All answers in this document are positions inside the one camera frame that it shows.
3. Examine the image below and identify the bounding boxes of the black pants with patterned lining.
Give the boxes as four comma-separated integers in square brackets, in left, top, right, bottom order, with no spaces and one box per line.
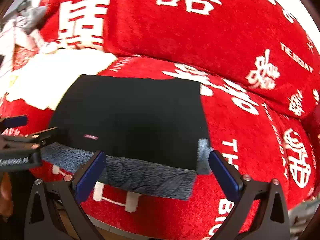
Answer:
[42,75,210,200]

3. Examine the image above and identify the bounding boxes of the person left hand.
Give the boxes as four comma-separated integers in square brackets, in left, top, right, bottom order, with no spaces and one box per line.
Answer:
[1,172,14,222]

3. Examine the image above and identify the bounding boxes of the grey and white cloth pile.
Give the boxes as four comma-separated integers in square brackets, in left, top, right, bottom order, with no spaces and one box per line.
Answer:
[1,0,47,76]

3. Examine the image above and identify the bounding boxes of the dark red pillow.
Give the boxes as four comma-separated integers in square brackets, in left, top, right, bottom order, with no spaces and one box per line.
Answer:
[301,104,320,147]

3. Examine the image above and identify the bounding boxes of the red blanket with white characters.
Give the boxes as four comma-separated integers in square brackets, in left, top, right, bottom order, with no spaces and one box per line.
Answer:
[1,0,319,239]

